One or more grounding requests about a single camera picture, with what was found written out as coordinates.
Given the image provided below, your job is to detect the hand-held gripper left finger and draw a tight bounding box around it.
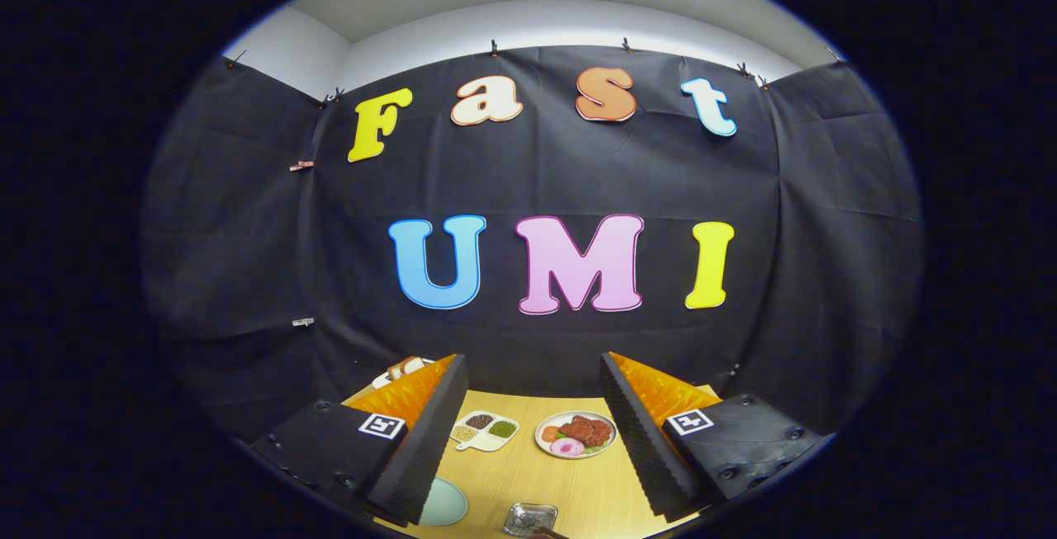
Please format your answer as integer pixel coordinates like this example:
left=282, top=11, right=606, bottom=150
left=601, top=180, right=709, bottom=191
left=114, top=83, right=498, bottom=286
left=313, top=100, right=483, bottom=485
left=248, top=353, right=470, bottom=527

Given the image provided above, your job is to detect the brown meat slab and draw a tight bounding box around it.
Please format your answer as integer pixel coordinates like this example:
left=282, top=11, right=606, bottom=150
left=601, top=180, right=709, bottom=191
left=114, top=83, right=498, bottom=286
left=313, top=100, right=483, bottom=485
left=560, top=415, right=614, bottom=447

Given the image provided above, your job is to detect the white toaster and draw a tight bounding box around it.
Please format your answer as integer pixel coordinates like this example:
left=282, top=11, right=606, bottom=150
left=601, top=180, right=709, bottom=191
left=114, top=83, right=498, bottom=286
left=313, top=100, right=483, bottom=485
left=370, top=357, right=435, bottom=391

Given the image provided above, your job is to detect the white oval food plate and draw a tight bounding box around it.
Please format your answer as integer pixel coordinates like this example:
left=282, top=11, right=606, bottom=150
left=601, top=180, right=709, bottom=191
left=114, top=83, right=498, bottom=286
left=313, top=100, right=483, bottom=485
left=534, top=411, right=618, bottom=460

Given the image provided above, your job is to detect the teal round plate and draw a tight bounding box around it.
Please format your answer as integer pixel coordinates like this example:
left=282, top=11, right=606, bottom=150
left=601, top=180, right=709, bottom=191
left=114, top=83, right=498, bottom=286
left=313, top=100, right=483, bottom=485
left=419, top=476, right=469, bottom=527

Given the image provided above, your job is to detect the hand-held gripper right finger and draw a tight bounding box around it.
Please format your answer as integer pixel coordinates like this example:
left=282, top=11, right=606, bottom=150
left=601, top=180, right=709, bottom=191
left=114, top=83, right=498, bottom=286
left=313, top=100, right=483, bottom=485
left=598, top=352, right=827, bottom=523

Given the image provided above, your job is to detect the white divided dish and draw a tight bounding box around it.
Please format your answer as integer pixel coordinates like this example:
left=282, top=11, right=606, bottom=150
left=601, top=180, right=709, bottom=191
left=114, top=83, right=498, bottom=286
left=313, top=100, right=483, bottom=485
left=450, top=410, right=520, bottom=452

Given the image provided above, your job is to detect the metal wire basket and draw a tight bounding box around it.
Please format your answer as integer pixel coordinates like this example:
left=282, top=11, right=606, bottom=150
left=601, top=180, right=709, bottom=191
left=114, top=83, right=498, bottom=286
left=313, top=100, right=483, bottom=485
left=503, top=503, right=559, bottom=538

